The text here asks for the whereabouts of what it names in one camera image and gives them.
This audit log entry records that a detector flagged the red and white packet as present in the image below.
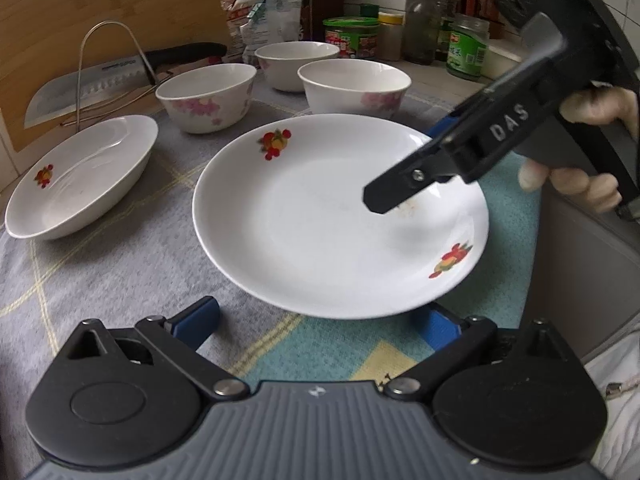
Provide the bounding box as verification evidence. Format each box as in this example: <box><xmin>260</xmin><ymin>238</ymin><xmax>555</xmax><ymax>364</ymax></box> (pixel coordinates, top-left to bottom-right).
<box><xmin>226</xmin><ymin>0</ymin><xmax>266</xmax><ymax>56</ymax></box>

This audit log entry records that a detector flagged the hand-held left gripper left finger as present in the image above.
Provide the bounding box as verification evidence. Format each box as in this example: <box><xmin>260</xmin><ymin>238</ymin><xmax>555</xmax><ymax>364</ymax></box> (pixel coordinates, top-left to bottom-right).
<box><xmin>65</xmin><ymin>296</ymin><xmax>251</xmax><ymax>403</ymax></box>

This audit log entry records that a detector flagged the large black-handled kitchen knife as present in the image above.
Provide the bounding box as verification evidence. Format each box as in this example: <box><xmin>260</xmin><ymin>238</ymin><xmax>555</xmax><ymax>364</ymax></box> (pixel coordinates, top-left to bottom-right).
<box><xmin>25</xmin><ymin>42</ymin><xmax>228</xmax><ymax>128</ymax></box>

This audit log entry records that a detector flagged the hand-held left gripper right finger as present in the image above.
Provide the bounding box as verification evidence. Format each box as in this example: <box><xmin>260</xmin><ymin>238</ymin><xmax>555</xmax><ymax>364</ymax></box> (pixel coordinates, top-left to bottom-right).
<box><xmin>377</xmin><ymin>302</ymin><xmax>576</xmax><ymax>403</ymax></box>

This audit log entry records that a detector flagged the green-label dark bottle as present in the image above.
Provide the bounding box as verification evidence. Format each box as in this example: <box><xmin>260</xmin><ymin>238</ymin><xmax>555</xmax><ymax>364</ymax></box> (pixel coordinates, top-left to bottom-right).
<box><xmin>436</xmin><ymin>17</ymin><xmax>453</xmax><ymax>61</ymax></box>

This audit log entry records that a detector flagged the metal wire rack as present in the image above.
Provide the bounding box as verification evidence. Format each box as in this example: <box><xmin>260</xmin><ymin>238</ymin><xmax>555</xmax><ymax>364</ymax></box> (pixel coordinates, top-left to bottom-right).
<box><xmin>60</xmin><ymin>20</ymin><xmax>176</xmax><ymax>128</ymax></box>

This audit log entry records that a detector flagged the person's right hand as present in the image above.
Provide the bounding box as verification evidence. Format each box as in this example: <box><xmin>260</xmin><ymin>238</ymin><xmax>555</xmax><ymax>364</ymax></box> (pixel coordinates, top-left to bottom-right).
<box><xmin>517</xmin><ymin>85</ymin><xmax>640</xmax><ymax>214</ymax></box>

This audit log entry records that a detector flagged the oval white fruit-print dish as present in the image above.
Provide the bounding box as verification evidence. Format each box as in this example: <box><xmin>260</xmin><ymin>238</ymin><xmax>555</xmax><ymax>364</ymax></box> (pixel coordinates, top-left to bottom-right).
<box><xmin>4</xmin><ymin>115</ymin><xmax>160</xmax><ymax>241</ymax></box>

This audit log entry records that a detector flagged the round white fruit-print plate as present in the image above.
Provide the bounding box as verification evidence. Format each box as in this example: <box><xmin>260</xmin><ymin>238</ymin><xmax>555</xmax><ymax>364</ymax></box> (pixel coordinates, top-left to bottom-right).
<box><xmin>192</xmin><ymin>114</ymin><xmax>490</xmax><ymax>320</ymax></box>

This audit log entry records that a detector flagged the red-capped glass bottle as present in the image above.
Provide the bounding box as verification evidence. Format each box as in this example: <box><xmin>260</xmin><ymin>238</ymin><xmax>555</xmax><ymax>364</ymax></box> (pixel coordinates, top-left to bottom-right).
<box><xmin>404</xmin><ymin>0</ymin><xmax>444</xmax><ymax>66</ymax></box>

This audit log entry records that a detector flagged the person's white jacket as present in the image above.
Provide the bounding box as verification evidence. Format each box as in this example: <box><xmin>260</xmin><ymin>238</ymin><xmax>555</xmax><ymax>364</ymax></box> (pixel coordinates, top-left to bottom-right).
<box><xmin>582</xmin><ymin>340</ymin><xmax>640</xmax><ymax>480</ymax></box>

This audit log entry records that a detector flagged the white floral bowl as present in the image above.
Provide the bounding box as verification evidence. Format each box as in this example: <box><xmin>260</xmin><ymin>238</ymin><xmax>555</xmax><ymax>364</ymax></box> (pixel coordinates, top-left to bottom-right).
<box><xmin>155</xmin><ymin>63</ymin><xmax>257</xmax><ymax>135</ymax></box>
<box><xmin>297</xmin><ymin>58</ymin><xmax>412</xmax><ymax>117</ymax></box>
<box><xmin>254</xmin><ymin>41</ymin><xmax>342</xmax><ymax>93</ymax></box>

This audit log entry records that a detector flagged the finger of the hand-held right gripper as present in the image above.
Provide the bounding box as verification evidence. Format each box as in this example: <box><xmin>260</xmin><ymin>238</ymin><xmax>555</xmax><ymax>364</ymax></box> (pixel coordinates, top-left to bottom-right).
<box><xmin>362</xmin><ymin>140</ymin><xmax>456</xmax><ymax>215</ymax></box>
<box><xmin>425</xmin><ymin>111</ymin><xmax>465</xmax><ymax>143</ymax></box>

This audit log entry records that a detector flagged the grey plaid table mat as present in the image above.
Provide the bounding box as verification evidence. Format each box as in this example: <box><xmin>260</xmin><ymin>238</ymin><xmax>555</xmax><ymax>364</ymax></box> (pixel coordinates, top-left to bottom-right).
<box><xmin>0</xmin><ymin>75</ymin><xmax>546</xmax><ymax>466</ymax></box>

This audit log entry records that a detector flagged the white printed plastic bag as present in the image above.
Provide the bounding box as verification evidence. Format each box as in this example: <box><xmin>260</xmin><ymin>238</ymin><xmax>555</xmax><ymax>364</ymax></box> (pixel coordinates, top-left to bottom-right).
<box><xmin>240</xmin><ymin>0</ymin><xmax>303</xmax><ymax>61</ymax></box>

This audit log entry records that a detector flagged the dark soy sauce bottle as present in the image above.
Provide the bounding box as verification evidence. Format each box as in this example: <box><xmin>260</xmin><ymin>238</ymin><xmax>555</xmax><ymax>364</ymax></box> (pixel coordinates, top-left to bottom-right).
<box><xmin>282</xmin><ymin>0</ymin><xmax>315</xmax><ymax>43</ymax></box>

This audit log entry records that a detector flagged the yellow-lidded spice jar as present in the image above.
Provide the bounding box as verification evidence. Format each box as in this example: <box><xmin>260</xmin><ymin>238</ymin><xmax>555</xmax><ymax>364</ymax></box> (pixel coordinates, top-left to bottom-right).
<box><xmin>378</xmin><ymin>10</ymin><xmax>405</xmax><ymax>61</ymax></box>

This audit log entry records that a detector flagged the green-label glass jar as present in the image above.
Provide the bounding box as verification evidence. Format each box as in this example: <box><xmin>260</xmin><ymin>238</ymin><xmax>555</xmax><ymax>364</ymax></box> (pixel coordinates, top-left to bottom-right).
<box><xmin>446</xmin><ymin>15</ymin><xmax>491</xmax><ymax>80</ymax></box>

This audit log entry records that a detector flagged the green-lidded sauce jar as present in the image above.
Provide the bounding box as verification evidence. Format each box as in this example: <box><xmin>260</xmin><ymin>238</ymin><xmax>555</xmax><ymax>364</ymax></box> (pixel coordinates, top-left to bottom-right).
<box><xmin>322</xmin><ymin>16</ymin><xmax>381</xmax><ymax>61</ymax></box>

